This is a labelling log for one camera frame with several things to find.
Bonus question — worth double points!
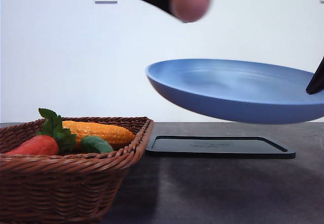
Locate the black gripper finger holding plate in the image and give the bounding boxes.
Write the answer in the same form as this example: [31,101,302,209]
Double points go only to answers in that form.
[306,56,324,95]

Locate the brown egg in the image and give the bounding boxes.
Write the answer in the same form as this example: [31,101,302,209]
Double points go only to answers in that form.
[170,0,211,23]

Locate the blue plate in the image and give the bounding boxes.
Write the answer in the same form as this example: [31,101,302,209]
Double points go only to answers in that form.
[146,59,324,124]

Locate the brown wicker basket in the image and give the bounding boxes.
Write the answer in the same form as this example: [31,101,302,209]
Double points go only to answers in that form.
[0,117,154,224]

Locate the black tray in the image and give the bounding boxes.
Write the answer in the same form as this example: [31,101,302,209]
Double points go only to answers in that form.
[145,135,296,159]

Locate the yellow toy corn cob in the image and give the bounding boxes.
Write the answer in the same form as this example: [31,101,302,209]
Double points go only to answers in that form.
[62,121,135,146]

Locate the green toy vegetable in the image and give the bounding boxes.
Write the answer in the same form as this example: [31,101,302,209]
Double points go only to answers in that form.
[80,135,113,154]

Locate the orange toy carrot with leaves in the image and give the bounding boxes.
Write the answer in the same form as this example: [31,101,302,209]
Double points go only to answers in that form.
[4,108,77,156]

